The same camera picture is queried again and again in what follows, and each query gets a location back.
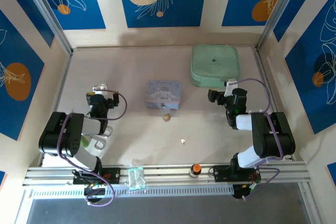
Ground blue cartoon pouch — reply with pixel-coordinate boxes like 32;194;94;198
145;79;183;111

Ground small brass padlock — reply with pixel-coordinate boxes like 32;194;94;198
160;103;172;123

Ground white looped plastic object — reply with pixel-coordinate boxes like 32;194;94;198
88;125;114;153

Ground mint green zip case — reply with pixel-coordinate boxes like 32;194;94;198
189;45;241;88

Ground large blue poster white leaves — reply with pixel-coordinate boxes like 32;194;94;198
285;0;336;135

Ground orange emergency button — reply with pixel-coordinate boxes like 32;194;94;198
189;163;202;179

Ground clear plastic bag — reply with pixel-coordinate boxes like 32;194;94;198
127;166;146;190

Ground blue poster white flower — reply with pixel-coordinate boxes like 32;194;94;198
28;0;107;30

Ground large blue poster orange oval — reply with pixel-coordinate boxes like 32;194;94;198
0;8;45;141

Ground blue poster beige circle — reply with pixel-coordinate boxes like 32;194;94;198
116;0;209;28

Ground white right cable bracket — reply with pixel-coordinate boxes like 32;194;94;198
225;79;239;97

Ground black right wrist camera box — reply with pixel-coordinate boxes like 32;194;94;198
208;89;224;104

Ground aluminium table edge rail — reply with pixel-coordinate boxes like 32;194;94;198
39;50;74;167
253;47;294;162

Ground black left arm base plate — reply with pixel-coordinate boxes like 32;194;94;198
72;166;121;185

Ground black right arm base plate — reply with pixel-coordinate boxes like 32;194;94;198
212;165;262;183

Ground aluminium frame rail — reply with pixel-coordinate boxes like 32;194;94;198
22;161;313;187

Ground aluminium corner post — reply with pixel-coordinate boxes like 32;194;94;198
256;0;301;51
19;0;74;55

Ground slotted grey cable duct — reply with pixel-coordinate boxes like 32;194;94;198
25;184;234;200

